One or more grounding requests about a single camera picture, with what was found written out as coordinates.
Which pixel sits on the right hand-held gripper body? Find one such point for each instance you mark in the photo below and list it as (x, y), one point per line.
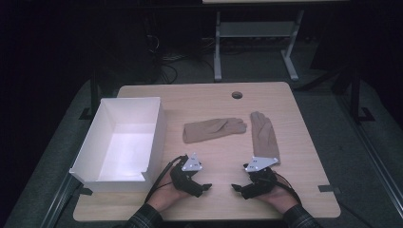
(261, 180)

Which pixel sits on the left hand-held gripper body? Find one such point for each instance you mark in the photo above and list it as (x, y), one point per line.
(185, 180)

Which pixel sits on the beige glove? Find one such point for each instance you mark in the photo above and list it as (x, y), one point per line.
(264, 139)
(212, 129)

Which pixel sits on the white box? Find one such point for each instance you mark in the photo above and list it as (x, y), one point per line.
(126, 152)

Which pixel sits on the person's right hand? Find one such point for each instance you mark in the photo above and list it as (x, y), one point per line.
(280, 198)

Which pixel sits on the person's left hand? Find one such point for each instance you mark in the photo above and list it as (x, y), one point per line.
(163, 198)

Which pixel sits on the black tape strip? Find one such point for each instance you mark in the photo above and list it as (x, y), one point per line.
(85, 191)
(329, 189)

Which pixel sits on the black metal stand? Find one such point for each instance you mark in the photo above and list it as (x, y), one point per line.
(355, 95)
(94, 91)

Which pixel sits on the metal floor rail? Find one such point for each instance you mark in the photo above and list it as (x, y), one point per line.
(374, 158)
(58, 202)

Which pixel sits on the grey metal table frame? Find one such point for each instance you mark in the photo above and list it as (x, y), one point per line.
(256, 29)

